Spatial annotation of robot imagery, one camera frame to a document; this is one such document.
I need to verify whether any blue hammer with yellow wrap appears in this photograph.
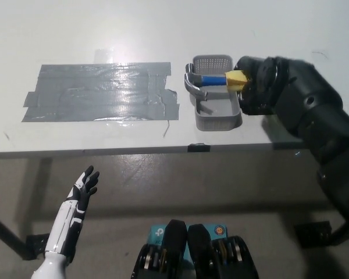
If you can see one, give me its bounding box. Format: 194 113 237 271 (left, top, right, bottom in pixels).
183 63 247 101

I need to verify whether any black metal table leg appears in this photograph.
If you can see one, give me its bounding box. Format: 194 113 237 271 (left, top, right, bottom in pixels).
330 220 349 242
0 209 30 261

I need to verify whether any black floor tape patch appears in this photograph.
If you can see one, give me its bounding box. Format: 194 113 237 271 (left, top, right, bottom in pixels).
294 220 334 248
25 233 52 260

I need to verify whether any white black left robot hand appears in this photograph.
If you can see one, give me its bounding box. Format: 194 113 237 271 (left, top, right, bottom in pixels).
44 165 101 259

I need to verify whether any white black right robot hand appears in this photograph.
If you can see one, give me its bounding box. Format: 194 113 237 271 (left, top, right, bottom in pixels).
234 55 283 116

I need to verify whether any gray plastic basket container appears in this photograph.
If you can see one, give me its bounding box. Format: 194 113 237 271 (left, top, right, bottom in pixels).
188 54 242 131

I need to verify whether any teal cardboard box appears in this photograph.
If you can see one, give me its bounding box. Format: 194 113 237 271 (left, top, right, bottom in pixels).
149 224 229 262

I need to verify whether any gray duct tape patch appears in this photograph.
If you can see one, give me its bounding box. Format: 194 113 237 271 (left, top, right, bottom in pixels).
22 61 180 123

